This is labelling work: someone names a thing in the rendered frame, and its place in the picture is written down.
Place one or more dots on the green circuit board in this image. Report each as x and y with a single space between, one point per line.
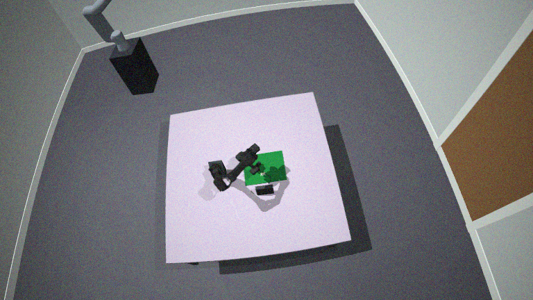
272 169

